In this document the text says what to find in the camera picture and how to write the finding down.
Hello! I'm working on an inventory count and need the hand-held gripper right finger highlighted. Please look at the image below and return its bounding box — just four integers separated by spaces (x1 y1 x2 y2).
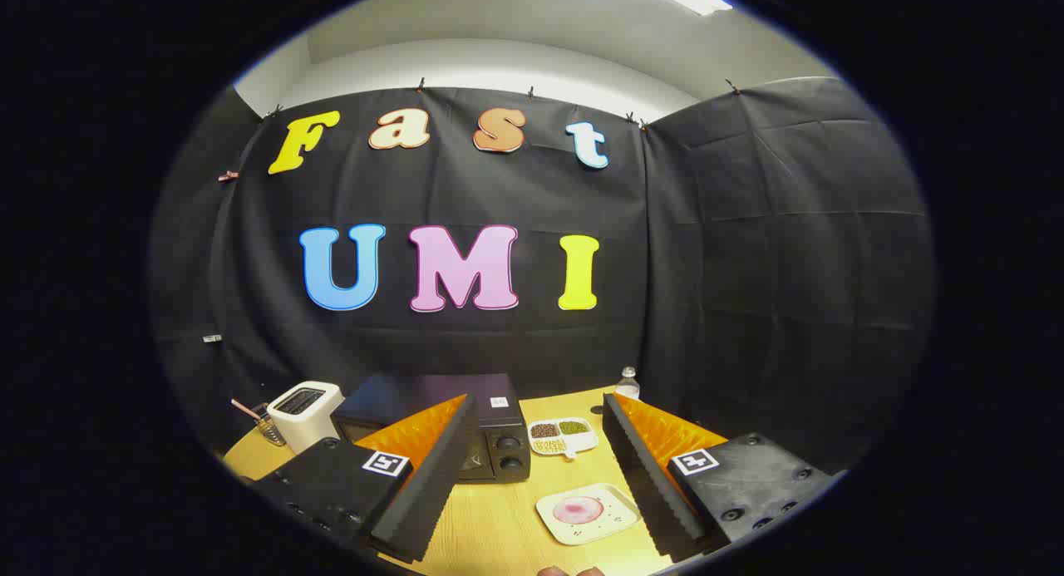
602 392 840 564

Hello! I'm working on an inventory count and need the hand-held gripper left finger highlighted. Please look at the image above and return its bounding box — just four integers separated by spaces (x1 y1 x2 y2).
249 393 477 564

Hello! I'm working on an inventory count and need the cream square plate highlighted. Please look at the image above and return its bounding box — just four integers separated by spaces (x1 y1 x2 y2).
535 482 642 547

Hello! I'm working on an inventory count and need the pink ham slice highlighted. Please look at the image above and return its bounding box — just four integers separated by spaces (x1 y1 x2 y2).
552 495 605 525

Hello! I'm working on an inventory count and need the black toaster oven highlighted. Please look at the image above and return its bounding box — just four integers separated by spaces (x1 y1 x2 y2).
331 372 533 484

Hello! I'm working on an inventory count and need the white toaster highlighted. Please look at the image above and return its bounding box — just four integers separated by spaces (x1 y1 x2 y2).
266 382 345 455

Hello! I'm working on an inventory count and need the divided white bean dish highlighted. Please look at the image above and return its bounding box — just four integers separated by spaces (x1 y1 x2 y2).
527 417 599 460

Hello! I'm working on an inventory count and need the metal wire holder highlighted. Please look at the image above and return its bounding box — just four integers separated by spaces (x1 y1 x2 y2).
254 403 286 448

